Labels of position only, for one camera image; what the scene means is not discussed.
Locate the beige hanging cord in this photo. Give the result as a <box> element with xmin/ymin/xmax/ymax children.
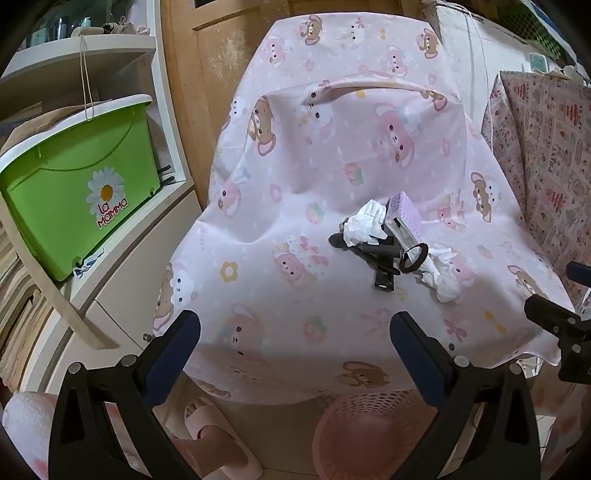
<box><xmin>79</xmin><ymin>34</ymin><xmax>93</xmax><ymax>121</ymax></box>

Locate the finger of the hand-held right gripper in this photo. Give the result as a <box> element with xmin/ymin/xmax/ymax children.
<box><xmin>524</xmin><ymin>294</ymin><xmax>591</xmax><ymax>384</ymax></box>
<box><xmin>566</xmin><ymin>261</ymin><xmax>591</xmax><ymax>289</ymax></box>

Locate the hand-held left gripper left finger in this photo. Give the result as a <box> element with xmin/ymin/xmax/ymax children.
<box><xmin>48</xmin><ymin>310</ymin><xmax>201</xmax><ymax>480</ymax></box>

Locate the pink plastic basket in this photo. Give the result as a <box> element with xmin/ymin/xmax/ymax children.
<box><xmin>313</xmin><ymin>389</ymin><xmax>467</xmax><ymax>480</ymax></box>

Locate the black plastic spoon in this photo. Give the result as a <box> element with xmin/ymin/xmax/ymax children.
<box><xmin>328</xmin><ymin>232</ymin><xmax>400</xmax><ymax>261</ymax></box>

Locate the green mesh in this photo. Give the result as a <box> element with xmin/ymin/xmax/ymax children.
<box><xmin>508</xmin><ymin>0</ymin><xmax>578</xmax><ymax>65</ymax></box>

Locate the person's left pajama leg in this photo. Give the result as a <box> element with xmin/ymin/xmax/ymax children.
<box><xmin>0</xmin><ymin>391</ymin><xmax>63</xmax><ymax>480</ymax></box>

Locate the black clip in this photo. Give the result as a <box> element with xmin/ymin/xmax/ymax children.
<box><xmin>372</xmin><ymin>258</ymin><xmax>399</xmax><ymax>292</ymax></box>

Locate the brown paper bag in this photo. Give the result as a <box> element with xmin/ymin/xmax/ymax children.
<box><xmin>0</xmin><ymin>98</ymin><xmax>116</xmax><ymax>158</ymax></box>

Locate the person's foot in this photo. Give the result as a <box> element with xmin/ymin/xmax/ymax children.
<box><xmin>173</xmin><ymin>422</ymin><xmax>250</xmax><ymax>467</ymax></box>

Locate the person's pajama leg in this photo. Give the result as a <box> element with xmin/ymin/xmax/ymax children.
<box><xmin>531</xmin><ymin>383</ymin><xmax>591</xmax><ymax>480</ymax></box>
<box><xmin>0</xmin><ymin>391</ymin><xmax>63</xmax><ymax>480</ymax></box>

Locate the person's right pajama leg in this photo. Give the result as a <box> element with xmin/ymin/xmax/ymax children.
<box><xmin>531</xmin><ymin>383</ymin><xmax>591</xmax><ymax>480</ymax></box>

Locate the pink animal print cloth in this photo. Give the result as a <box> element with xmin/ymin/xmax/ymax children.
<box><xmin>154</xmin><ymin>14</ymin><xmax>578</xmax><ymax>407</ymax></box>

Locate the patchwork print quilt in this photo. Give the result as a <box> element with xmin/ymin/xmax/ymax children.
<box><xmin>480</xmin><ymin>69</ymin><xmax>591</xmax><ymax>305</ymax></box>

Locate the green plastic storage box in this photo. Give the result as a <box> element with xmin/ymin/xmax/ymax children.
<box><xmin>0</xmin><ymin>93</ymin><xmax>162</xmax><ymax>282</ymax></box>

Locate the purple checkered box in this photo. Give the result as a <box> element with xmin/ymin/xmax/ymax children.
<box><xmin>381</xmin><ymin>191</ymin><xmax>423</xmax><ymax>252</ymax></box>

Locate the pink slipper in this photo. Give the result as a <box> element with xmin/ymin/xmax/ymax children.
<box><xmin>182</xmin><ymin>396</ymin><xmax>264</xmax><ymax>480</ymax></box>

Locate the black hair tie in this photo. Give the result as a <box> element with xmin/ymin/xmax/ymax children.
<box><xmin>398</xmin><ymin>243</ymin><xmax>430</xmax><ymax>274</ymax></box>

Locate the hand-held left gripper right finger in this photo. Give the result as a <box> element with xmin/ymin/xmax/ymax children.
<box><xmin>390</xmin><ymin>311</ymin><xmax>541</xmax><ymax>480</ymax></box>

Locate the white shelf unit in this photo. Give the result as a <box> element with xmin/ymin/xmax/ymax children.
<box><xmin>0</xmin><ymin>0</ymin><xmax>204</xmax><ymax>402</ymax></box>

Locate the row of small bottles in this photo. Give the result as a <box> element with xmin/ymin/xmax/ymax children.
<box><xmin>44</xmin><ymin>0</ymin><xmax>153</xmax><ymax>38</ymax></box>

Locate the white sheet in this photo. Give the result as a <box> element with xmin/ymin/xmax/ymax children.
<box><xmin>422</xmin><ymin>0</ymin><xmax>573</xmax><ymax>153</ymax></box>

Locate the white tissue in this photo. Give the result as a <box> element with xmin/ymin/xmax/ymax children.
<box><xmin>414</xmin><ymin>243</ymin><xmax>463</xmax><ymax>304</ymax></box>
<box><xmin>344</xmin><ymin>199</ymin><xmax>392</xmax><ymax>246</ymax></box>

